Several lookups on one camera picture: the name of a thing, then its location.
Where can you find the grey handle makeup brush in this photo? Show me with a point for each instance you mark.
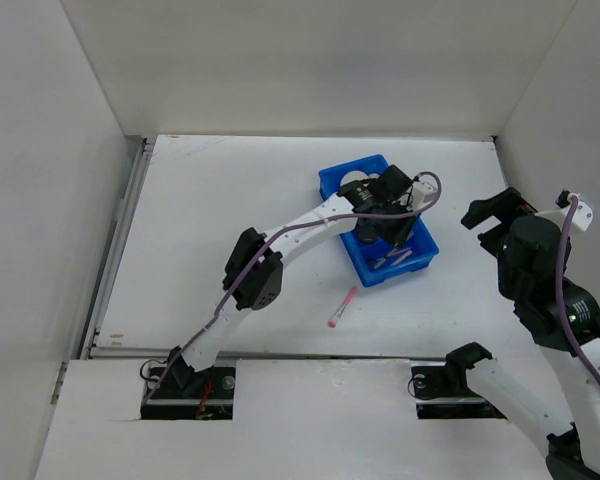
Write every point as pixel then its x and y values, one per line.
pixel 380 262

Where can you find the pink handle makeup brush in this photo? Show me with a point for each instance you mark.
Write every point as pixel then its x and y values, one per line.
pixel 334 320

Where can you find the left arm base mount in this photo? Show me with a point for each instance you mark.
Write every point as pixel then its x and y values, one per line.
pixel 197 396

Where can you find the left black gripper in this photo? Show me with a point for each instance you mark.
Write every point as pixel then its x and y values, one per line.
pixel 397 236

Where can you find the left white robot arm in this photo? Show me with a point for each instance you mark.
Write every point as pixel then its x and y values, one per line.
pixel 254 271

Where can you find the cream round powder puff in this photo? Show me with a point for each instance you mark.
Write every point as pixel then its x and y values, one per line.
pixel 354 175

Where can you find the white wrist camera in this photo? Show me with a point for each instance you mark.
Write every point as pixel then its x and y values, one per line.
pixel 573 210
pixel 422 193

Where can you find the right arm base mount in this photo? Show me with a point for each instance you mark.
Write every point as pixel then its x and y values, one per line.
pixel 440 396

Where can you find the blue compartment tray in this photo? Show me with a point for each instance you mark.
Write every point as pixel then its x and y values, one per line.
pixel 420 242

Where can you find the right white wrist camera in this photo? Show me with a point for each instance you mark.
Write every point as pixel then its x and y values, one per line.
pixel 573 210

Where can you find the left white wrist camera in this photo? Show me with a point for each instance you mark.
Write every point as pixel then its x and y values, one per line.
pixel 422 193

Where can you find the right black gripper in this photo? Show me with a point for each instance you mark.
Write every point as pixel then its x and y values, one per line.
pixel 504 205

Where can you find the pink lip pencil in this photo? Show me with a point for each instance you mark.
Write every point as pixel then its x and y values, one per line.
pixel 405 255

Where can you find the left metal rail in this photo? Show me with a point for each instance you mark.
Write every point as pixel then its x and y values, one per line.
pixel 140 150

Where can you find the black round compact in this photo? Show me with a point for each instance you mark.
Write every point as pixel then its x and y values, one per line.
pixel 366 235

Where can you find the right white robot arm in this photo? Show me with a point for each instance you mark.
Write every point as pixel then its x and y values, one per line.
pixel 565 326

